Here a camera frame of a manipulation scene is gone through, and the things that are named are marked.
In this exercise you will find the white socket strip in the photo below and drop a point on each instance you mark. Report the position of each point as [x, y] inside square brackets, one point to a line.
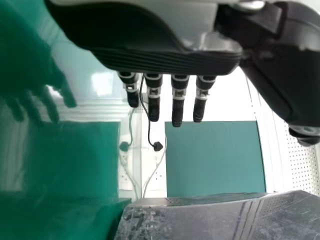
[123, 175]
[158, 175]

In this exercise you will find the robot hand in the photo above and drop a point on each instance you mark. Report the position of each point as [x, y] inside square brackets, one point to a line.
[155, 37]

